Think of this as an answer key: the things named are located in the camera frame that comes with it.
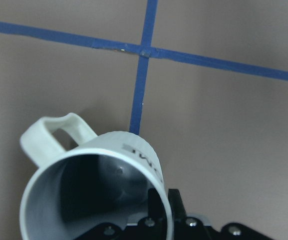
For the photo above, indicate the white ceramic mug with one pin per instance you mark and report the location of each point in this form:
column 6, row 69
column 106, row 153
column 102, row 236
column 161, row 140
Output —
column 84, row 179

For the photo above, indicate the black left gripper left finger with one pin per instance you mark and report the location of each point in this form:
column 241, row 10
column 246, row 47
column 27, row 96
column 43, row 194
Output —
column 156, row 209

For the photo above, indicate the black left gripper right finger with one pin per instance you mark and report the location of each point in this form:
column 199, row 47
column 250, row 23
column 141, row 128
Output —
column 176, row 204

